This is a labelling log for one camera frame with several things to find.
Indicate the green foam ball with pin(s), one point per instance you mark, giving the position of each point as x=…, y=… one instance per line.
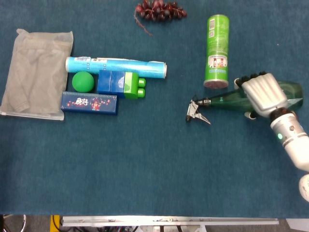
x=83, y=82

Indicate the grey garment in plastic bag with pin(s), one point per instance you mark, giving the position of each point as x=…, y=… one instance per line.
x=36, y=77

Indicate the dark blue printed box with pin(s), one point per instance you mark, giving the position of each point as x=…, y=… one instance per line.
x=89, y=102

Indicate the green transparent spray bottle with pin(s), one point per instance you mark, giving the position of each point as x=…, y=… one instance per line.
x=227, y=101

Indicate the blue felt table cloth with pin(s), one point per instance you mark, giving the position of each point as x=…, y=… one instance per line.
x=144, y=164

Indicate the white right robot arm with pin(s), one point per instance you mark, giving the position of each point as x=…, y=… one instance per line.
x=294, y=142

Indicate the green cylindrical snack can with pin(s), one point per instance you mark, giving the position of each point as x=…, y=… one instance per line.
x=217, y=48

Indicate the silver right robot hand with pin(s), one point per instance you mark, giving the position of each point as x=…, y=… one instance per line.
x=264, y=94

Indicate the aluminium table edge rail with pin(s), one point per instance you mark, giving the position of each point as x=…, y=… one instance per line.
x=169, y=221

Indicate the green studded building block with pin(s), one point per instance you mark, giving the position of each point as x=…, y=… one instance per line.
x=131, y=84

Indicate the red artificial grape bunch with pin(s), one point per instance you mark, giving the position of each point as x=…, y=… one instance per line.
x=159, y=9

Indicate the blue building block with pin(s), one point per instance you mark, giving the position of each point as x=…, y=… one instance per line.
x=104, y=82
x=117, y=83

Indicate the light blue wrapped roll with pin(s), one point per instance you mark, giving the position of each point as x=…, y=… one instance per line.
x=135, y=66

